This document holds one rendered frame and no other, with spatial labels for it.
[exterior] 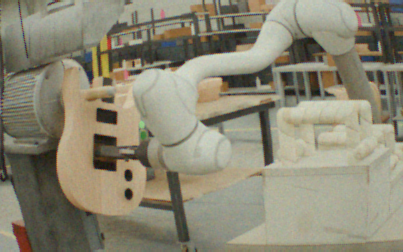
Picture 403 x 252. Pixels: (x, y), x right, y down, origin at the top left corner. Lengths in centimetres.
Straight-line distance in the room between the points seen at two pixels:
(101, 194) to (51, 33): 51
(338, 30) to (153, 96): 59
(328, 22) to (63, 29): 76
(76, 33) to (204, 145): 45
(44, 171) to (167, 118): 70
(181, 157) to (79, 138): 35
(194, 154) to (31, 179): 72
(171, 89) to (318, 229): 52
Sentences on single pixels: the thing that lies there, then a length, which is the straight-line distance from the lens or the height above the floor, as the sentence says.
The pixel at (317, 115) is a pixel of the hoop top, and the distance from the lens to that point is 125.
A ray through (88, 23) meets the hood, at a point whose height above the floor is 146.
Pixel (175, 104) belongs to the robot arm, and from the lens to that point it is 157.
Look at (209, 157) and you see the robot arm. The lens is 162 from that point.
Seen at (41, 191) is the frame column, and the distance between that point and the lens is 214.
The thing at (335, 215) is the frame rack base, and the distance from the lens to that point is 126.
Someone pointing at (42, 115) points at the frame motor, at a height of 122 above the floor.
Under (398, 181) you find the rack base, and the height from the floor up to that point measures 100.
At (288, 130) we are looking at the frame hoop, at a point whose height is 117.
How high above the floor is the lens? 137
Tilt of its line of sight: 8 degrees down
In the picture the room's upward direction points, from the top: 8 degrees counter-clockwise
